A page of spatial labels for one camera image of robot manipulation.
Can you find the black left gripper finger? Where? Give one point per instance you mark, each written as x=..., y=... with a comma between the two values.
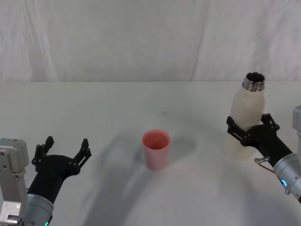
x=82, y=155
x=41, y=151

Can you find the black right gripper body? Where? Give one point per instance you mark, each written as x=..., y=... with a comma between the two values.
x=265, y=139

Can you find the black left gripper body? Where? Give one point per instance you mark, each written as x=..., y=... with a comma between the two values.
x=53, y=169

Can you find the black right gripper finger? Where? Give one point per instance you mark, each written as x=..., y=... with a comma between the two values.
x=236, y=131
x=270, y=122

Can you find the cream vacuum bottle steel neck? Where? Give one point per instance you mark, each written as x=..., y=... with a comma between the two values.
x=247, y=106

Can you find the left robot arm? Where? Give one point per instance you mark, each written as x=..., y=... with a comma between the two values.
x=14, y=176

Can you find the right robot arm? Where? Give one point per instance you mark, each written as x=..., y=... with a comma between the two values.
x=289, y=171

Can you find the white tablecloth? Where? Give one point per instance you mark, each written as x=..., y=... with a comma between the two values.
x=117, y=106

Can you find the pink plastic cup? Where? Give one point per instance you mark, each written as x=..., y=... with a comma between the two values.
x=156, y=157

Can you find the white curtain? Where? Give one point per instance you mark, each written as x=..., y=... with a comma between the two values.
x=117, y=40

